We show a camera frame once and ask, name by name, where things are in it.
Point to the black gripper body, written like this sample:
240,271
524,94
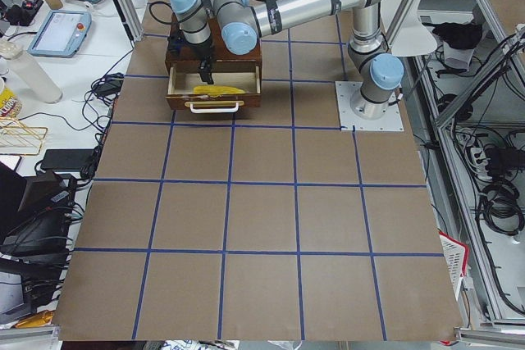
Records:
200,52

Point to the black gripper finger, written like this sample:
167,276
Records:
205,71

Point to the white lamp shade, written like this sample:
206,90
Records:
413,38

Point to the translucent plastic cylinder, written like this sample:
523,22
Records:
30,71

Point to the blue teach pendant near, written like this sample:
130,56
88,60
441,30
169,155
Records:
61,34

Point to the black electronics box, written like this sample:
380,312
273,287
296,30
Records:
66,159

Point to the dark wooden drawer cabinet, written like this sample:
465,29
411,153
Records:
222,59

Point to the red white plastic basket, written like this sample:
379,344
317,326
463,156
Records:
456,256

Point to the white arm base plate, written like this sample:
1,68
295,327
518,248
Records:
358,115

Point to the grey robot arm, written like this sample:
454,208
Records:
242,25

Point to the wooden drawer with white handle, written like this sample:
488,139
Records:
237,85

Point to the gold wire rack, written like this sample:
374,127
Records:
20,139

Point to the yellow corn cob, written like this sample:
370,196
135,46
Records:
216,90

